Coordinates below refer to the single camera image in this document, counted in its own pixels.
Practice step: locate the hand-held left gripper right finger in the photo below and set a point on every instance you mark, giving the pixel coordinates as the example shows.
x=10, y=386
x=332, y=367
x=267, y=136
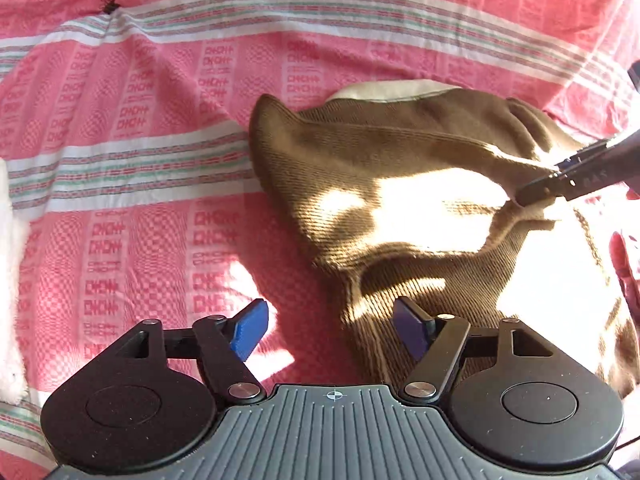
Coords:
x=410, y=332

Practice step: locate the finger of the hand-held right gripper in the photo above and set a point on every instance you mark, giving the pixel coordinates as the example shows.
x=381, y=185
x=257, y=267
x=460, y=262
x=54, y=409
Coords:
x=580, y=157
x=545, y=187

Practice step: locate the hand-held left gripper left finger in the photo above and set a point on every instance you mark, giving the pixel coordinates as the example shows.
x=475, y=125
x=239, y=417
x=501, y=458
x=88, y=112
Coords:
x=250, y=330

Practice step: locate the brown knit sweater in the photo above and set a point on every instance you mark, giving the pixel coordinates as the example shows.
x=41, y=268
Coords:
x=375, y=160

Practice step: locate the maroon shirt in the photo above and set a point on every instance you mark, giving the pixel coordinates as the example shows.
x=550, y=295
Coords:
x=627, y=270

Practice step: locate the pink striped bedsheet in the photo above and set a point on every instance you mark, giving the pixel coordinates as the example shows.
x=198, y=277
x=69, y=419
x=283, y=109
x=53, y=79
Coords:
x=150, y=110

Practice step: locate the white folded cloth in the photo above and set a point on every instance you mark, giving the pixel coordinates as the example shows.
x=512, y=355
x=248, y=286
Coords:
x=10, y=285

